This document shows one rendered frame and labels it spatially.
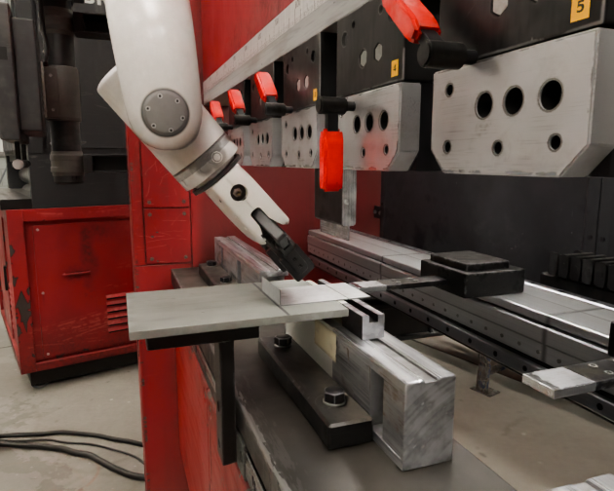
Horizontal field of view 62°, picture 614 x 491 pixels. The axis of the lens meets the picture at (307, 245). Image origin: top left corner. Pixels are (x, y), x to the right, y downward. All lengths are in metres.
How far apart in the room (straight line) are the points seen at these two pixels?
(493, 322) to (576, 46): 0.56
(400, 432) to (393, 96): 0.33
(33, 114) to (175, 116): 1.16
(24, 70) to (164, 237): 0.59
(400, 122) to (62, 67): 1.71
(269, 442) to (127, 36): 0.45
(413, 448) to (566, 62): 0.39
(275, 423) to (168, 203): 0.98
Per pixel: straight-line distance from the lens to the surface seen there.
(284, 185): 1.59
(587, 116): 0.32
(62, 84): 2.08
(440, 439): 0.58
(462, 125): 0.40
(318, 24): 0.69
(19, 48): 1.71
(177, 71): 0.55
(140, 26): 0.56
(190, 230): 1.54
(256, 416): 0.67
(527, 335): 0.78
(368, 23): 0.55
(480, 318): 0.85
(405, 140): 0.48
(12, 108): 1.66
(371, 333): 0.64
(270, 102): 0.74
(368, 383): 0.60
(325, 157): 0.54
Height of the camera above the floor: 1.18
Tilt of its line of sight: 9 degrees down
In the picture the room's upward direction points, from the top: straight up
